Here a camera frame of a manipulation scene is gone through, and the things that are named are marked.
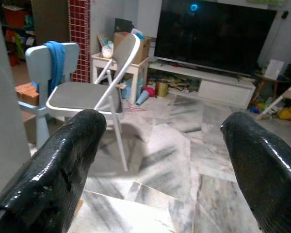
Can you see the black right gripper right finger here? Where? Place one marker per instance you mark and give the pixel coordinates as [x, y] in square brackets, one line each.
[264, 174]

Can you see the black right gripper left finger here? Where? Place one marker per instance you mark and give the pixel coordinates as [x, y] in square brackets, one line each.
[51, 170]

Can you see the grey fridge body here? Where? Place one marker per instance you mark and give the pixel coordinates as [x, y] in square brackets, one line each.
[4, 109]

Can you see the yellow toy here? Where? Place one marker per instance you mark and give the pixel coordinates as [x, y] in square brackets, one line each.
[286, 113]

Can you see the white grey folding chair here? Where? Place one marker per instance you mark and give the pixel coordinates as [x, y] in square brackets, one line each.
[75, 94]

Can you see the orange clay brick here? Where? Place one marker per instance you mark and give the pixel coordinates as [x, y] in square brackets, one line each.
[26, 94]

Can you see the small wooden stool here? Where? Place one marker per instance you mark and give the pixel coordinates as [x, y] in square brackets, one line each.
[269, 81]

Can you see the white TV stand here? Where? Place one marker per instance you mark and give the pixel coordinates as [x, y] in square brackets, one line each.
[223, 89]

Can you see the pink clothes hanger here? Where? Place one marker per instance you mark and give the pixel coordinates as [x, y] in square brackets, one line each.
[133, 108]

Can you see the blue cloth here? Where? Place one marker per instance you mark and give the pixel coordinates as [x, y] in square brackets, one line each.
[57, 60]

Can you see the light blue storage bin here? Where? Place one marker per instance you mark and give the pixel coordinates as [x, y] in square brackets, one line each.
[128, 88]

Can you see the light blue child chair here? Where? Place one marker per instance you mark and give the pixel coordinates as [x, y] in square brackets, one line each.
[36, 58]

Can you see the white side table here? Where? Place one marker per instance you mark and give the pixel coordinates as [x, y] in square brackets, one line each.
[99, 63]

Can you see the pink toy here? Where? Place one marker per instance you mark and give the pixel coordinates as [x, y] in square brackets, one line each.
[149, 91]

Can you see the clear plastic bag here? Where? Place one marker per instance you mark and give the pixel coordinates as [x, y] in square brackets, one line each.
[107, 49]

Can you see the gold tin can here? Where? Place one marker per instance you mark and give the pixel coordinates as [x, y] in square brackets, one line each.
[162, 88]

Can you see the red tiled pillar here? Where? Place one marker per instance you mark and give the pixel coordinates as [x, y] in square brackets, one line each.
[78, 36]

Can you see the cluttered storage shelf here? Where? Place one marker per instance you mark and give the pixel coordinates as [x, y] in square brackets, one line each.
[17, 31]

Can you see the brown wooden door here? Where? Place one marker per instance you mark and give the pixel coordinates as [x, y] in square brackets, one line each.
[51, 21]

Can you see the large black television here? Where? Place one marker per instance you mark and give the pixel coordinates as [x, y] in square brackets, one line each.
[208, 36]

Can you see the brown cardboard box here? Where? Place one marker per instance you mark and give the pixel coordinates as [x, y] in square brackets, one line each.
[144, 51]

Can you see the red storage box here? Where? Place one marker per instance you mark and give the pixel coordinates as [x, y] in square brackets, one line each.
[14, 15]

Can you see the black flat panel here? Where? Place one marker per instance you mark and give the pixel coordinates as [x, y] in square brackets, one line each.
[122, 25]

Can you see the small picture frame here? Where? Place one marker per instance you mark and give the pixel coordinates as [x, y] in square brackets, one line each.
[103, 40]

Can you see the black wall plug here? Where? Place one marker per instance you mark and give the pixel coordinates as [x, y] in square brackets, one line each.
[284, 14]

